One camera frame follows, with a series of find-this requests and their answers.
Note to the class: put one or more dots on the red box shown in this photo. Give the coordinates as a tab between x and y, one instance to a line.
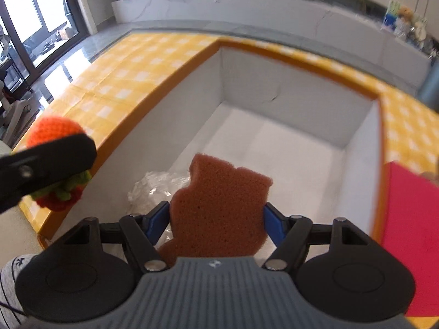
411	229

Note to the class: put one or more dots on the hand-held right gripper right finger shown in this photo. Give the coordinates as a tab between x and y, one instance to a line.
274	221

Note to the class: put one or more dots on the grey trash bin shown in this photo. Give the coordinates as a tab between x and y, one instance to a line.
430	87

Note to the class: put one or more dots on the yellow checked tablecloth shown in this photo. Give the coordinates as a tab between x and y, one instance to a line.
120	75

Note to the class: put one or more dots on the sliding glass door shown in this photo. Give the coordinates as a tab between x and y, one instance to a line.
34	13

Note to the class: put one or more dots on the brown teddy bear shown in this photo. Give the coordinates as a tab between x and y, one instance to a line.
405	13

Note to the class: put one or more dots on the orange cardboard box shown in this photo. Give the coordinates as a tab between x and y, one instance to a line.
291	137

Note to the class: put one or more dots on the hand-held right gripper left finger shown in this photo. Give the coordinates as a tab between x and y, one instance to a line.
156	222

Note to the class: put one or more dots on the white marble TV stand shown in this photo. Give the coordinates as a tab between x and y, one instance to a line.
274	10

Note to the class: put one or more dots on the orange crochet carrot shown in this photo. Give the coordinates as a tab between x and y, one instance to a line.
55	128

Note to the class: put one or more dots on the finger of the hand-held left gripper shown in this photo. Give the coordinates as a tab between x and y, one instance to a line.
51	166

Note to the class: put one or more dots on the brown sponge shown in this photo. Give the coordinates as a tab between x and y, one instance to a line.
219	212

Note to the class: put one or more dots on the person's white patterned trousers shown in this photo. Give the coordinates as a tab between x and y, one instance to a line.
10	281

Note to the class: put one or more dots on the green and blue poster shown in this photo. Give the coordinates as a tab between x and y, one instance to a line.
391	17

